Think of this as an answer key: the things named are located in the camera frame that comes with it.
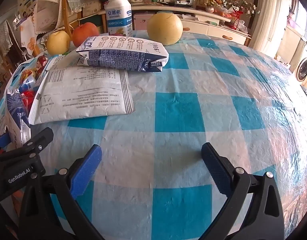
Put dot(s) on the cream curtain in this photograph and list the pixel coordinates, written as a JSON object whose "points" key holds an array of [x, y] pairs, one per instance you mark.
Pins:
{"points": [[268, 25]]}

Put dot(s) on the artificial flower bunch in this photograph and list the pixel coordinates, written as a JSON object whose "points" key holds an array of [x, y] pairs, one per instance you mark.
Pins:
{"points": [[239, 3]]}

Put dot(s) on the white printed foil pouch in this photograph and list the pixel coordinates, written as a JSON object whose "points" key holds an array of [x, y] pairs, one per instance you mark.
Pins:
{"points": [[86, 95]]}

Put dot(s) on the red bag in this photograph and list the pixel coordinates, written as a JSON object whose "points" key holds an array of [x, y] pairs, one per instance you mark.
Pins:
{"points": [[236, 21]]}

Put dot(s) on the beige storage cabinet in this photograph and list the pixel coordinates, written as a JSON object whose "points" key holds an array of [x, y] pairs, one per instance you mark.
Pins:
{"points": [[289, 45]]}

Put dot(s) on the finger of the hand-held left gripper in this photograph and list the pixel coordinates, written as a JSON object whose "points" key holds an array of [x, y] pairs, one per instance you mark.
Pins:
{"points": [[42, 138], [2, 141]]}

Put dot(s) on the yellow pear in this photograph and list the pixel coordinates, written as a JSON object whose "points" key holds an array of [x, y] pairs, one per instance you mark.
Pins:
{"points": [[58, 42]]}

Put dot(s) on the blue checkered tablecloth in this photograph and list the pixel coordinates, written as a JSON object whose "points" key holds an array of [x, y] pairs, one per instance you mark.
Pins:
{"points": [[178, 110]]}

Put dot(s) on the blue snack packet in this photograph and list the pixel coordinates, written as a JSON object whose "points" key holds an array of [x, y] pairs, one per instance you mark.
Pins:
{"points": [[27, 83]]}

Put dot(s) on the pink case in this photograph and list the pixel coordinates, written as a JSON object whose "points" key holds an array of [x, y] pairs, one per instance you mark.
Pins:
{"points": [[142, 22]]}

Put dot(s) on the white plastic bag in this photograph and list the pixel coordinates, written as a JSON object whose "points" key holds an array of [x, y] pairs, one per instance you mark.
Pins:
{"points": [[243, 27]]}

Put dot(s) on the blue white milk carton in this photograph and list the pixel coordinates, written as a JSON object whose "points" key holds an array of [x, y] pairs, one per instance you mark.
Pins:
{"points": [[123, 55]]}

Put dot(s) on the white TV cabinet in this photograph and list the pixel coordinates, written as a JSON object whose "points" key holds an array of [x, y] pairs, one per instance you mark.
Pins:
{"points": [[213, 30]]}

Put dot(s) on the red candy wrapper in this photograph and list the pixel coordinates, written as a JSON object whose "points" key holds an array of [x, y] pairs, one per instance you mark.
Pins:
{"points": [[42, 62]]}

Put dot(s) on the yellow pomelo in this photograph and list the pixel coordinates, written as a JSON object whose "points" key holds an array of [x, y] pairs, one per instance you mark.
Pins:
{"points": [[164, 28]]}

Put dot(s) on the white orange-print tablecloth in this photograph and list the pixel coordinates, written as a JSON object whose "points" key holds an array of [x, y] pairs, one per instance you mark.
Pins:
{"points": [[28, 37]]}

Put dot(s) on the green lace tablecloth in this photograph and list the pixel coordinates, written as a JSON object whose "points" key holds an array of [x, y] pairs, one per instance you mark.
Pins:
{"points": [[4, 36]]}

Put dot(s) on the plastic water bottle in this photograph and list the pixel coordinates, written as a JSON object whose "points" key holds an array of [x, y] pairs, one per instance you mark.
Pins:
{"points": [[118, 17]]}

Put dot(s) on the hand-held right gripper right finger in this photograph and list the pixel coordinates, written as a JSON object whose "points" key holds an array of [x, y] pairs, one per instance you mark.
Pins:
{"points": [[217, 170]]}

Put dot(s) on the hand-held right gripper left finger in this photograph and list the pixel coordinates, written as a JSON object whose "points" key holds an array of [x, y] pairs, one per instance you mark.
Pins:
{"points": [[84, 173]]}

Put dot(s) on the white washing machine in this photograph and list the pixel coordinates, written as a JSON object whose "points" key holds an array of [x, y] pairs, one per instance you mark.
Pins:
{"points": [[304, 66]]}

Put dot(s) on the gold ornament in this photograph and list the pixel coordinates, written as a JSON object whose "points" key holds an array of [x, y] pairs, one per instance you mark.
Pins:
{"points": [[206, 0]]}

